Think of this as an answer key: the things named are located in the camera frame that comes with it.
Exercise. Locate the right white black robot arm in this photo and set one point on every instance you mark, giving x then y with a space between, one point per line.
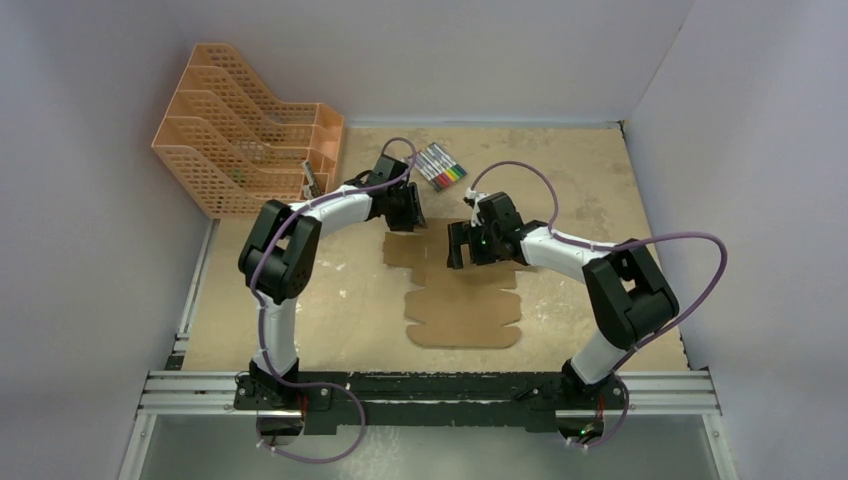
629 296

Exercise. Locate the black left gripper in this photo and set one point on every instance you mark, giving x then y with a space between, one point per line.
412 217

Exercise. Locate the brown cardboard box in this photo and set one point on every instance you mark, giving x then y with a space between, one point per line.
475 307

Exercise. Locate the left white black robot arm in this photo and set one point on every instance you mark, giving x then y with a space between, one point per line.
279 254

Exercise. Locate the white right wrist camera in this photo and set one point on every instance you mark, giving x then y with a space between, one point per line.
473 199

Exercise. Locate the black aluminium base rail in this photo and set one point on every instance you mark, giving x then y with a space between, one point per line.
533 401

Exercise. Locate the orange plastic file rack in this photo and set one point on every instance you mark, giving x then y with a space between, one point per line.
233 144

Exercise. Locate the pack of coloured markers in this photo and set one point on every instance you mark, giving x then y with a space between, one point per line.
438 167

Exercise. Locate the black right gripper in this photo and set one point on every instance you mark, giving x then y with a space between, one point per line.
468 241

